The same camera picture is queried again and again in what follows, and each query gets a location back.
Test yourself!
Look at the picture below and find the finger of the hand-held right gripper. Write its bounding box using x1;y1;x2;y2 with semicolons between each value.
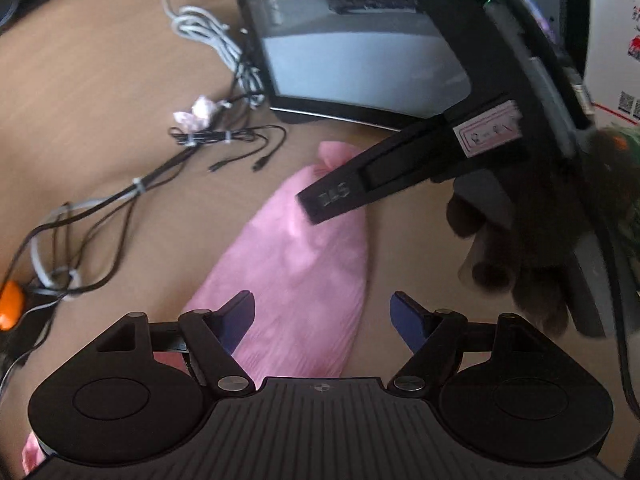
296;93;524;227

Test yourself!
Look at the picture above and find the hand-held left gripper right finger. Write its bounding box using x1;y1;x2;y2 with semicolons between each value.
390;291;546;396

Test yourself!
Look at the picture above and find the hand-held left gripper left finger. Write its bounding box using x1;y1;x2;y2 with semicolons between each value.
95;290;257;396

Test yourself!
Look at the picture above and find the pink garment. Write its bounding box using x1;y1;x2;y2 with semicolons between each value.
21;141;373;476

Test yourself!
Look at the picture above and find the person's right hand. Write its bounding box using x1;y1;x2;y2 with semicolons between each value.
445;160;598;341

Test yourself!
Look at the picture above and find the white cardboard box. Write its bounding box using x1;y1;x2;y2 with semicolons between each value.
582;0;640;128

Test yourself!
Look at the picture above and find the computer monitor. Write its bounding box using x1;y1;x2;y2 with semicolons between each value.
224;0;501;132

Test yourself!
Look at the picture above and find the orange round object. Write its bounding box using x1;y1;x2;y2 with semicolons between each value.
0;281;27;332

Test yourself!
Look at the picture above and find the black cable bundle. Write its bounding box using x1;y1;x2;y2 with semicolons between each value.
10;50;289;306

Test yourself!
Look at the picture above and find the grey cable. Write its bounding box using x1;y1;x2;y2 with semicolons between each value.
30;200;106;295

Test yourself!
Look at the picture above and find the white cable bundle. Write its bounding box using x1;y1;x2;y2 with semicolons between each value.
107;0;266;108

